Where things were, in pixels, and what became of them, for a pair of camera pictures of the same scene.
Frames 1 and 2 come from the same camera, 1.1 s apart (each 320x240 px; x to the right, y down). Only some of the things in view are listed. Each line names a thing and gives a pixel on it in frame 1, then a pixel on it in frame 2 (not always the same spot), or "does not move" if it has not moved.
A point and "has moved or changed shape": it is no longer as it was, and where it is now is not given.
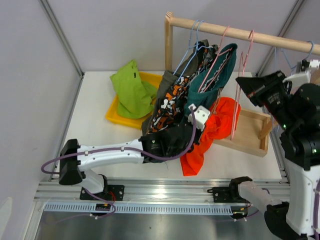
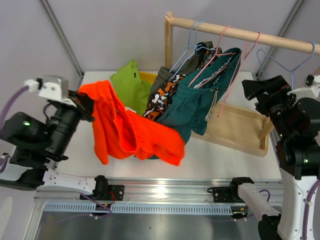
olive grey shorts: [168, 81] -> [164, 75]
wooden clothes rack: [250, 135] does not move
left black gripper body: [197, 136] -> [84, 111]
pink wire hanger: [239, 85] -> [245, 57]
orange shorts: [222, 118] -> [119, 133]
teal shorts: [212, 77] has moved or changed shape
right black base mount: [230, 194] does not move
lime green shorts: [135, 97] does not move
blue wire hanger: [287, 57] -> [291, 71]
